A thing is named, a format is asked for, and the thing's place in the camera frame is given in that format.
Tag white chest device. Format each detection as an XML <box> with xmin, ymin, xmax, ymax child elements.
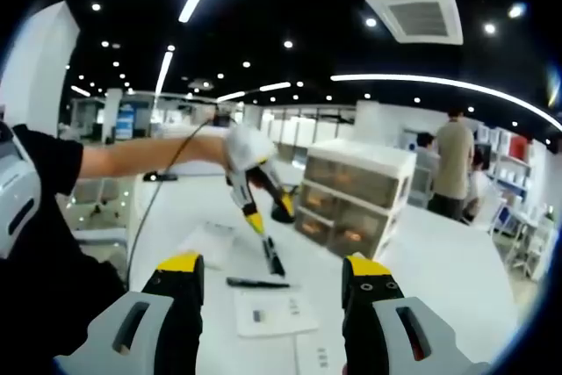
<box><xmin>0</xmin><ymin>122</ymin><xmax>43</xmax><ymax>260</ymax></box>

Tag beige plastic drawer cabinet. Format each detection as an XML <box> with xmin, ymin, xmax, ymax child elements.
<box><xmin>293</xmin><ymin>138</ymin><xmax>417</xmax><ymax>260</ymax></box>

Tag small printed sticky note sheet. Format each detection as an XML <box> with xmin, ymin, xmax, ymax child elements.
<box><xmin>294</xmin><ymin>334</ymin><xmax>343</xmax><ymax>375</ymax></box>

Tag black mesh pen holder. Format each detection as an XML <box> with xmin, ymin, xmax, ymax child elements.
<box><xmin>270</xmin><ymin>190</ymin><xmax>300</xmax><ymax>224</ymax></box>

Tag round ceiling spotlights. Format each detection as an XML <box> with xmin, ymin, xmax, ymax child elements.
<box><xmin>65</xmin><ymin>1</ymin><xmax>526</xmax><ymax>128</ymax></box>

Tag curved ceiling light strip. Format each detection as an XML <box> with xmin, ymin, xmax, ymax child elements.
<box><xmin>329</xmin><ymin>74</ymin><xmax>562</xmax><ymax>133</ymax></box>

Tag wall shelf with storage boxes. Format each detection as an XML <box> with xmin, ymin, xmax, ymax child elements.
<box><xmin>476</xmin><ymin>122</ymin><xmax>545</xmax><ymax>200</ymax></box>

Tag red storage box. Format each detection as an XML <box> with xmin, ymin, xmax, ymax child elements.
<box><xmin>508</xmin><ymin>133</ymin><xmax>530</xmax><ymax>156</ymax></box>

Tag black retractable pen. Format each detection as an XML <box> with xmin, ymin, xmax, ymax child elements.
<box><xmin>262</xmin><ymin>235</ymin><xmax>287</xmax><ymax>278</ymax></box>

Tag ceiling air conditioner vent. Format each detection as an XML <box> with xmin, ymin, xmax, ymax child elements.
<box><xmin>364</xmin><ymin>0</ymin><xmax>465</xmax><ymax>46</ymax></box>

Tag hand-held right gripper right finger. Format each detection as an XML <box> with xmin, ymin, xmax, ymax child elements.
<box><xmin>341</xmin><ymin>254</ymin><xmax>491</xmax><ymax>375</ymax></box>

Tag white desk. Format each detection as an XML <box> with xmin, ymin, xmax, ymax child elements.
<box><xmin>126</xmin><ymin>159</ymin><xmax>522</xmax><ymax>375</ymax></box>

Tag plain white sticky note pad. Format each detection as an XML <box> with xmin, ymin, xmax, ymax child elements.
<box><xmin>177</xmin><ymin>221</ymin><xmax>241</xmax><ymax>271</ymax></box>

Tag blue standing banner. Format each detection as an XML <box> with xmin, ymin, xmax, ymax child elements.
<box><xmin>114</xmin><ymin>102</ymin><xmax>136</xmax><ymax>141</ymax></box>

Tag thick black pen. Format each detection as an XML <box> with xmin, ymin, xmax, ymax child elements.
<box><xmin>225</xmin><ymin>276</ymin><xmax>292</xmax><ymax>290</ymax></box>

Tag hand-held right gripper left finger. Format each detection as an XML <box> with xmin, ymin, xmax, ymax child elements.
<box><xmin>54</xmin><ymin>251</ymin><xmax>205</xmax><ymax>375</ymax></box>

